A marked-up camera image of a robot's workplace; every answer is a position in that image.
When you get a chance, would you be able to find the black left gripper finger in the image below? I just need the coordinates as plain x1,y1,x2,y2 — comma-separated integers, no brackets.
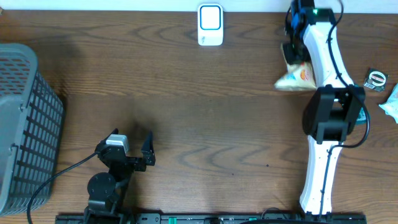
141,131,155,166
105,128,119,140

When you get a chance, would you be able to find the yellow snack bag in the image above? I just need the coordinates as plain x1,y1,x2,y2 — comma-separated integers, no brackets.
274,44,317,91

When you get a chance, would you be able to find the teal mouthwash bottle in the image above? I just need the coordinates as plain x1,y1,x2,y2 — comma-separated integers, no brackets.
356,108,367,125

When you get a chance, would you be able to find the teal white packet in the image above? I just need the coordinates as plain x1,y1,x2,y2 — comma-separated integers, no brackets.
379,84,398,123

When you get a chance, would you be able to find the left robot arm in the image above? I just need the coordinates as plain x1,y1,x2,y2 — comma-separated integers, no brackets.
83,129,156,223

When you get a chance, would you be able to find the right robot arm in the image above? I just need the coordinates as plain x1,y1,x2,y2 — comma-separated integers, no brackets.
282,0,370,219

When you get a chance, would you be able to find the white barcode scanner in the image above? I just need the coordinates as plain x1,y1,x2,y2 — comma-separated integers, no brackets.
197,3,224,46

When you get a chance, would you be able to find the grey plastic mesh basket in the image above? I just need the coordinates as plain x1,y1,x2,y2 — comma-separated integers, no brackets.
1,44,65,216

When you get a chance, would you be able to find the black left camera cable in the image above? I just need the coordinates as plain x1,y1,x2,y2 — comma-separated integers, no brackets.
26,151,99,224

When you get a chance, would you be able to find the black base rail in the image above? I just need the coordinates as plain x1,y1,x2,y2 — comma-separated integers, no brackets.
55,212,367,224

